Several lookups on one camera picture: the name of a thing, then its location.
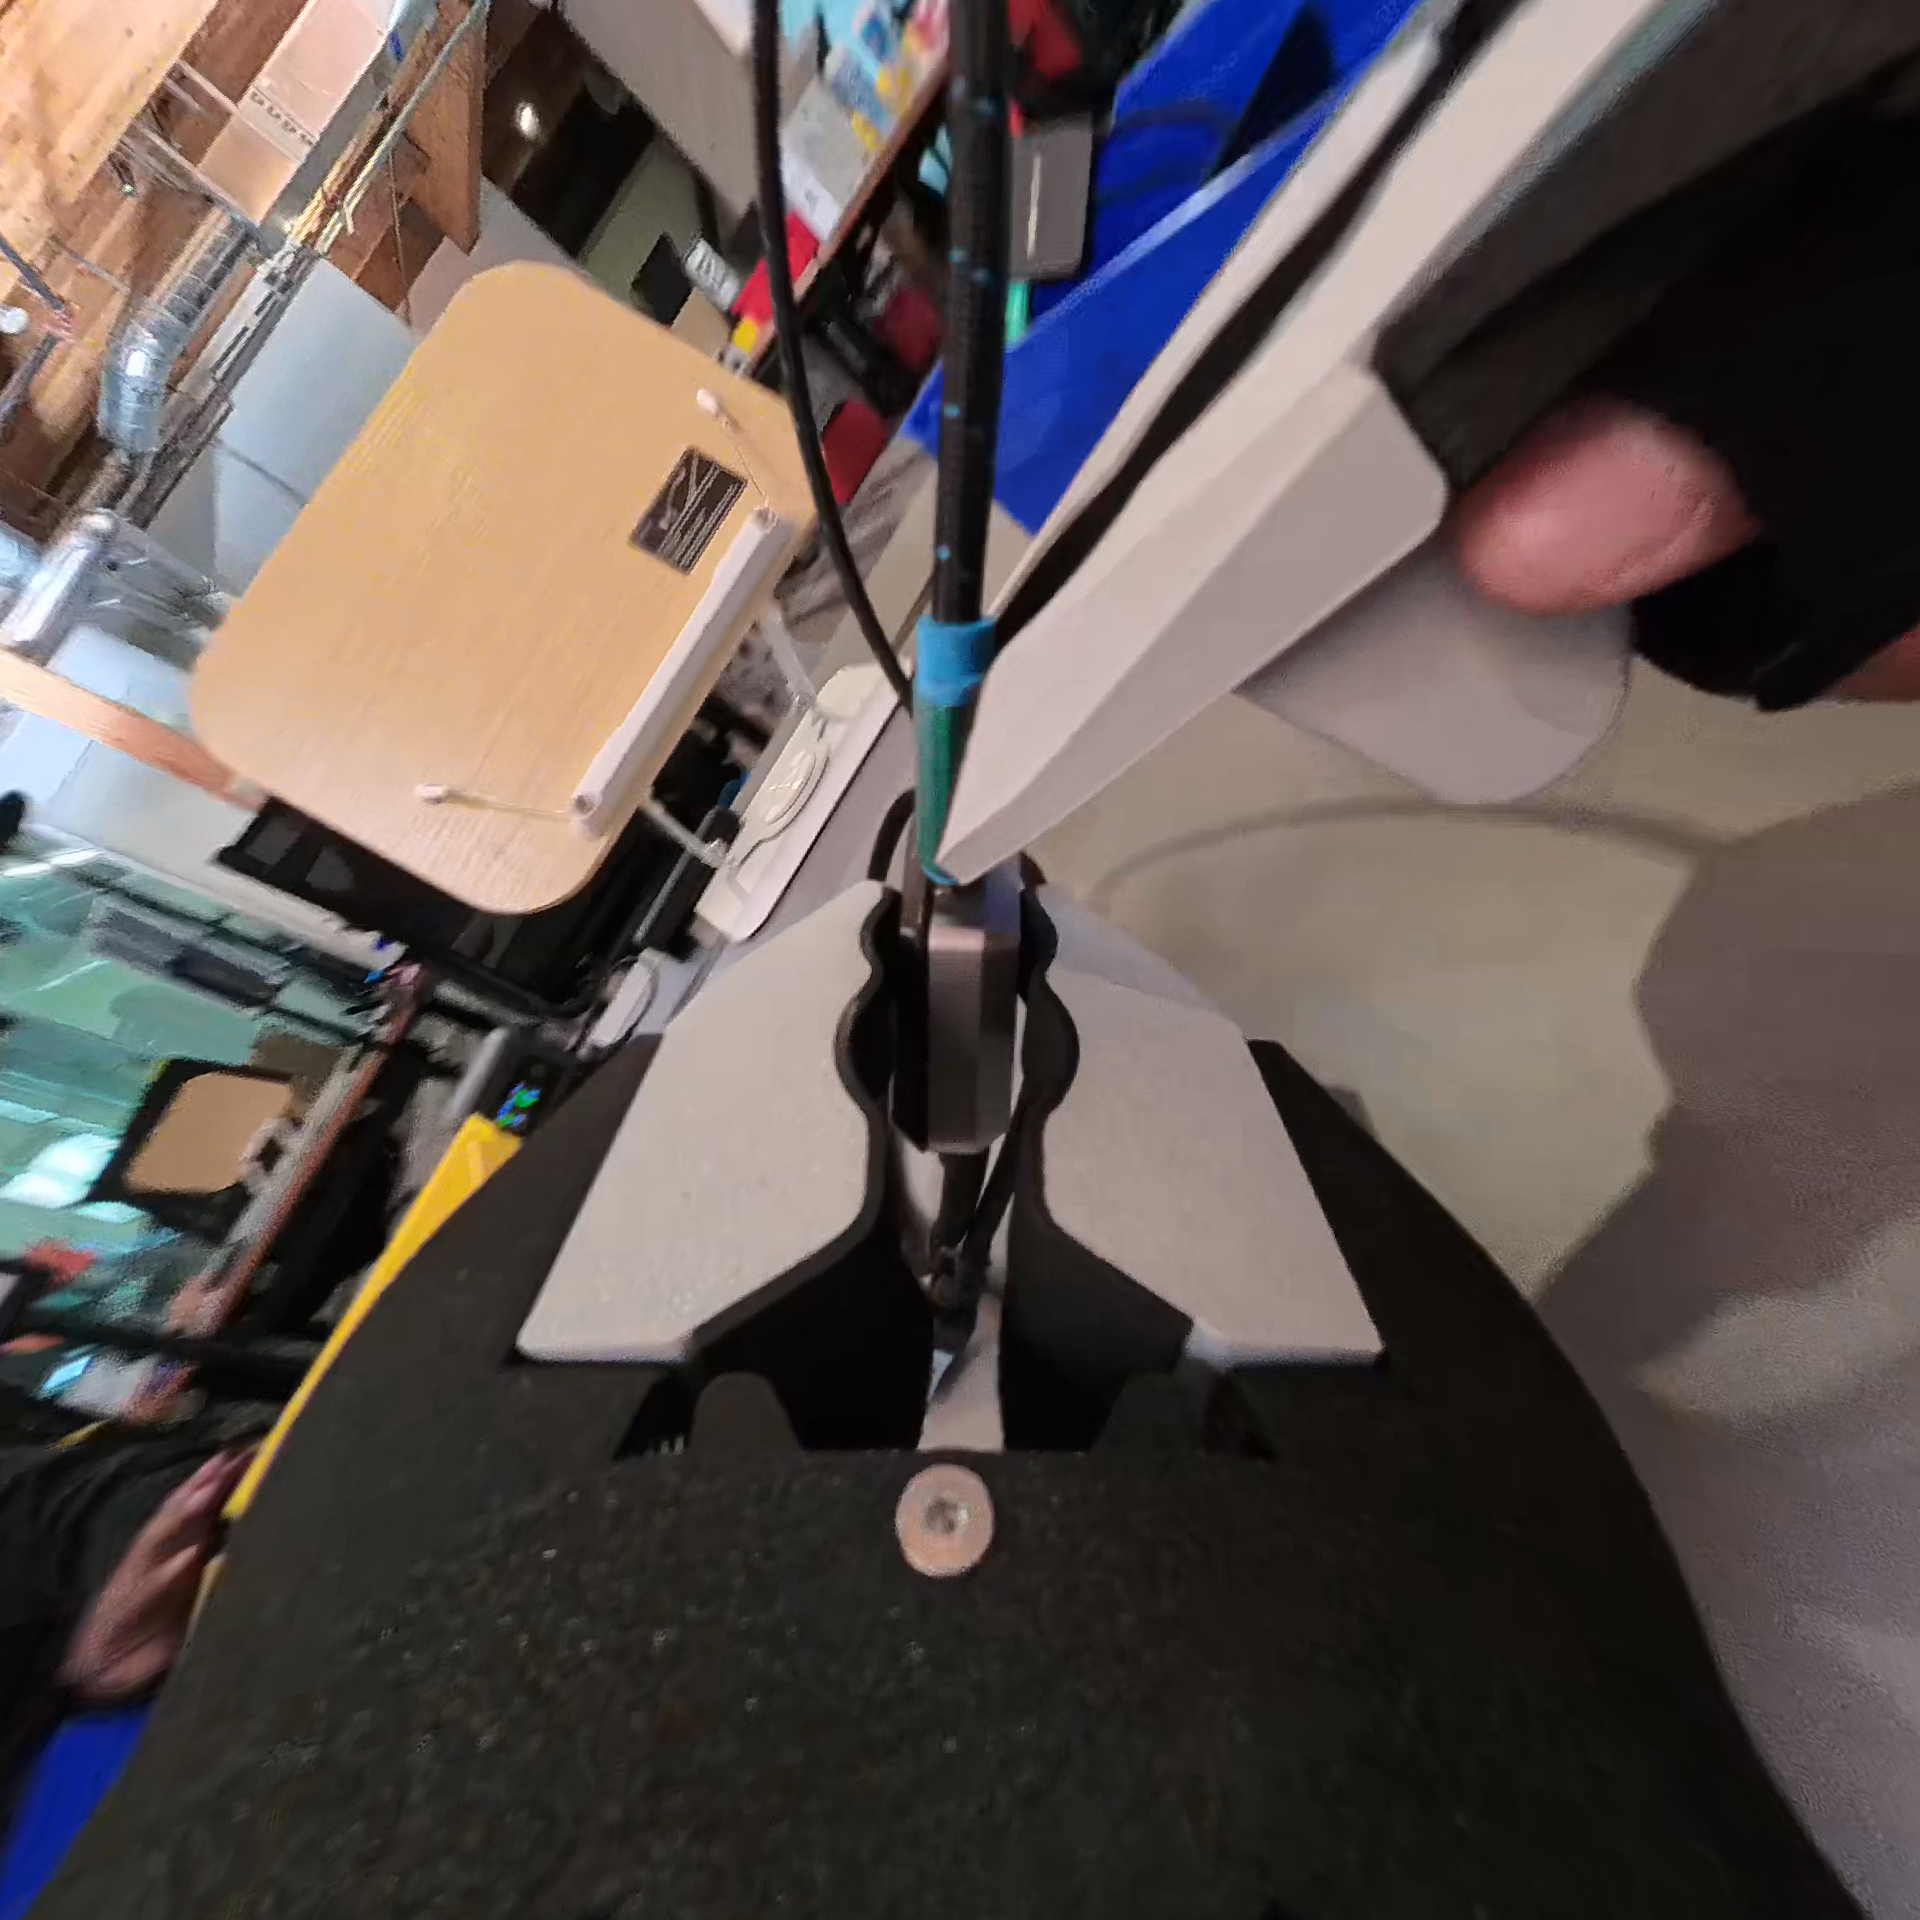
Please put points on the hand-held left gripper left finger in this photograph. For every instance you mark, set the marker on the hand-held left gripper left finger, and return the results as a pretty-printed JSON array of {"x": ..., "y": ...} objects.
[{"x": 721, "y": 1139}]

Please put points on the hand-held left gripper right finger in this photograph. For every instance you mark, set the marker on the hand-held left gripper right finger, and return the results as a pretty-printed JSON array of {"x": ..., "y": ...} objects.
[{"x": 1170, "y": 1153}]

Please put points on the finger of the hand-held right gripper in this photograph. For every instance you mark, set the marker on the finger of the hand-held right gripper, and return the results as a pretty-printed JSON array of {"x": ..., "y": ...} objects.
[
  {"x": 1119, "y": 453},
  {"x": 1200, "y": 597}
]

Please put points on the small grey box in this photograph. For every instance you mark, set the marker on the small grey box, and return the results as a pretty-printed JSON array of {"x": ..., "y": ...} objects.
[{"x": 1049, "y": 204}]

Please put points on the metal bottle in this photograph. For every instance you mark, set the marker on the metal bottle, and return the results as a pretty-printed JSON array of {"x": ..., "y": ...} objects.
[{"x": 61, "y": 586}]

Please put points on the person's right hand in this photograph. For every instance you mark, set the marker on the person's right hand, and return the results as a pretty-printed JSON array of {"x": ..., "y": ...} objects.
[{"x": 1606, "y": 504}]

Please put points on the silver flexible duct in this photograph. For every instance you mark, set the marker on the silver flexible duct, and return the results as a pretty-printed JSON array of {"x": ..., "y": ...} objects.
[{"x": 143, "y": 368}]

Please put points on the yellow panel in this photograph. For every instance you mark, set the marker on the yellow panel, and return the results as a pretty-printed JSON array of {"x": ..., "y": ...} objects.
[{"x": 451, "y": 1199}]

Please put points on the dark device with coloured lights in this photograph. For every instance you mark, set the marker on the dark device with coloured lights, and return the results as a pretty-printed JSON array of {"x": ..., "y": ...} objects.
[{"x": 521, "y": 1103}]

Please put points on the white plastic device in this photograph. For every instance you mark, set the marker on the white plastic device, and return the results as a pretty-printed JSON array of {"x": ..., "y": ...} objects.
[{"x": 795, "y": 812}]

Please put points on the grey hdmi adapter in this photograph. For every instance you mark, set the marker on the grey hdmi adapter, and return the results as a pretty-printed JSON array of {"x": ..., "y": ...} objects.
[{"x": 961, "y": 1021}]

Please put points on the light wooden chair seat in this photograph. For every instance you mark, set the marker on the light wooden chair seat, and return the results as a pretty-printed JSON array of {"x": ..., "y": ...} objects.
[{"x": 451, "y": 570}]

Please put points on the storage shelf with boxes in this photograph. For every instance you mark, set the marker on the storage shelf with boxes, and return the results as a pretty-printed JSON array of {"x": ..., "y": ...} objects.
[{"x": 841, "y": 140}]

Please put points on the blue plastic bin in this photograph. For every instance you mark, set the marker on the blue plastic bin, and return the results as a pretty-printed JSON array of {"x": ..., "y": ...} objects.
[{"x": 1078, "y": 377}]

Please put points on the black chair with wooden back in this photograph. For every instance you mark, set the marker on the black chair with wooden back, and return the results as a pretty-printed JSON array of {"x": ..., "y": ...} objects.
[{"x": 194, "y": 1133}]

